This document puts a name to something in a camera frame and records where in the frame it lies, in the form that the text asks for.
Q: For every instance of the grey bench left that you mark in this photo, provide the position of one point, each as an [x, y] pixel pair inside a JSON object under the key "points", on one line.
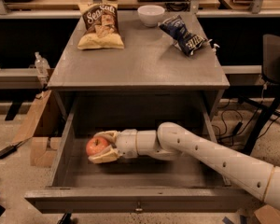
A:
{"points": [[17, 86]]}

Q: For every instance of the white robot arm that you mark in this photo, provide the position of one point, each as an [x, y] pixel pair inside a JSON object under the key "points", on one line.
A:
{"points": [[169, 141]]}

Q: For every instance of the cardboard box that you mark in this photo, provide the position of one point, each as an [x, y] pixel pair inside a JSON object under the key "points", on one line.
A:
{"points": [[267, 215], [40, 128]]}

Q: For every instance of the blue chips bag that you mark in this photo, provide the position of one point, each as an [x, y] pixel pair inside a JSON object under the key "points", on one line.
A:
{"points": [[184, 40]]}

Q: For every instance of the black chair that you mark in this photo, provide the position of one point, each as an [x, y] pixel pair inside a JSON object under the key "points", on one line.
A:
{"points": [[270, 72]]}

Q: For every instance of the open grey top drawer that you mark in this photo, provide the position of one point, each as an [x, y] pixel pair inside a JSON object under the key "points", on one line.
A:
{"points": [[134, 185]]}

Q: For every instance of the black power adapter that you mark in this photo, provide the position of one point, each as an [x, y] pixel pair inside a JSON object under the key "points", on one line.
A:
{"points": [[7, 151]]}

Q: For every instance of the sea salt chips bag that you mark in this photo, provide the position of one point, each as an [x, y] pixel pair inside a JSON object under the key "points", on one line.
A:
{"points": [[102, 28]]}

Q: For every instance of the red apple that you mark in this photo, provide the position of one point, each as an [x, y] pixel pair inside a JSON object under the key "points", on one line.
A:
{"points": [[96, 145]]}

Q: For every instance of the grey cabinet with top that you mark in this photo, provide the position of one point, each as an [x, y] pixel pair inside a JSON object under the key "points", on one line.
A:
{"points": [[148, 61]]}

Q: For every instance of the white bowl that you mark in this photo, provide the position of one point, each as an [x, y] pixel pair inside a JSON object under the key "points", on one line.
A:
{"points": [[150, 15]]}

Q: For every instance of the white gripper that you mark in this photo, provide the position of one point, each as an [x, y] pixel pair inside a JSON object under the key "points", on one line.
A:
{"points": [[126, 144]]}

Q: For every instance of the clear plastic bottle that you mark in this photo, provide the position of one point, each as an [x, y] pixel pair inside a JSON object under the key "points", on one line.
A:
{"points": [[41, 64]]}

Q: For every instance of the cardboard box bottom right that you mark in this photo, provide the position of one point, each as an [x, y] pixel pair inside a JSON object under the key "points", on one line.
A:
{"points": [[267, 215]]}

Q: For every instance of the cardboard box left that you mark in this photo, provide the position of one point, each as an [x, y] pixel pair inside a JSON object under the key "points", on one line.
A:
{"points": [[40, 128]]}

